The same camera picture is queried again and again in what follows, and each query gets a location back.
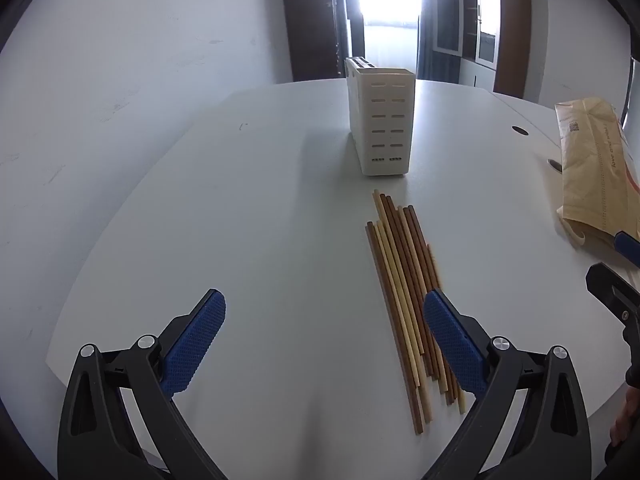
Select pile of wooden chopsticks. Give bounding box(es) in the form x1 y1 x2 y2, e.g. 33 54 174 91
365 189 468 435

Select brown glass-door cabinet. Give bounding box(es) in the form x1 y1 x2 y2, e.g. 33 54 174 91
432 0 533 100

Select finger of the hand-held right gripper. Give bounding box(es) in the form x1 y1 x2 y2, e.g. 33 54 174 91
614 230 640 261
586 262 640 343

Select dark blue curtain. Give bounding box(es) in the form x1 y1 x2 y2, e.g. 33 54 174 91
416 0 466 82

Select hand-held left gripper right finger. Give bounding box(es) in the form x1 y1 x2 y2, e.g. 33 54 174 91
422 288 591 480

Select white slotted utensil holder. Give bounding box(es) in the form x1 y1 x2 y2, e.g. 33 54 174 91
344 56 416 177

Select dark wooden cabinet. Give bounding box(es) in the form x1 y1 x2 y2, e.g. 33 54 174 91
279 0 357 82

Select person's right hand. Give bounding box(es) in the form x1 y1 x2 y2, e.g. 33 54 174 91
609 387 640 461

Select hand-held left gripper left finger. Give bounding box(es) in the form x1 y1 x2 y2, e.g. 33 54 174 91
57 288 228 480

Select tan padded envelope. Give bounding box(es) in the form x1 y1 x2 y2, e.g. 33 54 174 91
554 97 640 249

